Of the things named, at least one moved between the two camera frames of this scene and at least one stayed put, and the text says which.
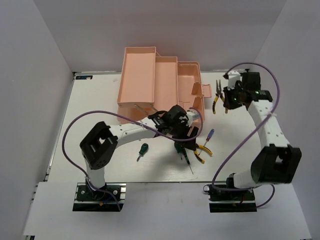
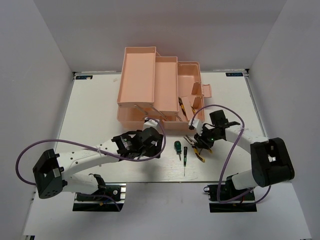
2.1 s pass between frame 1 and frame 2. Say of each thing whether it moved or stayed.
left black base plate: stayed
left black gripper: moved
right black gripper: moved
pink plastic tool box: stayed
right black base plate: stayed
